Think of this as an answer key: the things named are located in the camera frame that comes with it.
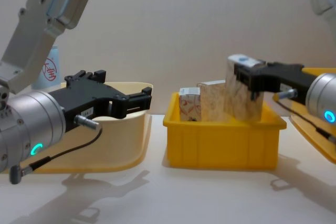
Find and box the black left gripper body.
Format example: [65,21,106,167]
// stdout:
[48,80,127,133]

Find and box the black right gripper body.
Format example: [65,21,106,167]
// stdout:
[253,62,319,104]

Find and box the tall beige carton white top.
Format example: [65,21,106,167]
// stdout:
[224,54,269,123]

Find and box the pale blue bottle red mark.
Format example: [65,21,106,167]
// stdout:
[31,45,62,90]

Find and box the beige patterned carton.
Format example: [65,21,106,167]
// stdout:
[196,80,227,123]

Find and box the pale yellow plastic basin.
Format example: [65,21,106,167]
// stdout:
[31,81,154,174]

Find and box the small carton red pattern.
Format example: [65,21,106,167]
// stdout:
[178,87,202,123]

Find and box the yellow plastic tray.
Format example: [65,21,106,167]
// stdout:
[272,67,336,164]

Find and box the yellow plastic bin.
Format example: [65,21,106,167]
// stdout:
[162,92,287,170]

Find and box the thin dark right gripper cable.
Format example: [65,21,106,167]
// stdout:
[272,88,336,145]

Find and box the thin dark gripper cable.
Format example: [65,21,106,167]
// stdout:
[272,88,336,145]
[8,115,103,185]

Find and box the thin dark left gripper cable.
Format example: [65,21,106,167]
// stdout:
[8,115,103,185]

